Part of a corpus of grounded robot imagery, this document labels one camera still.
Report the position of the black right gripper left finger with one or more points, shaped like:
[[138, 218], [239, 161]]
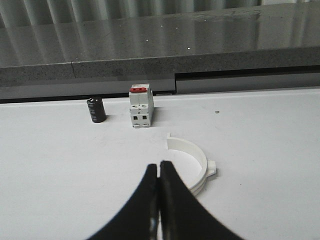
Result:
[[138, 219]]

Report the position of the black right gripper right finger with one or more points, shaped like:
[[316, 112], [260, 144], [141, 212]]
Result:
[[182, 215]]

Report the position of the white half pipe clamp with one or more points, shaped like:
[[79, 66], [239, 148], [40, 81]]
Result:
[[208, 167]]

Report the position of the black cylindrical capacitor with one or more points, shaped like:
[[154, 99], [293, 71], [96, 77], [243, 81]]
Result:
[[96, 109]]

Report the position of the grey stone ledge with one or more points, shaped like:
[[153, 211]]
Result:
[[267, 36]]

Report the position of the white circuit breaker red switch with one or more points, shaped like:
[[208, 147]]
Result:
[[141, 105]]

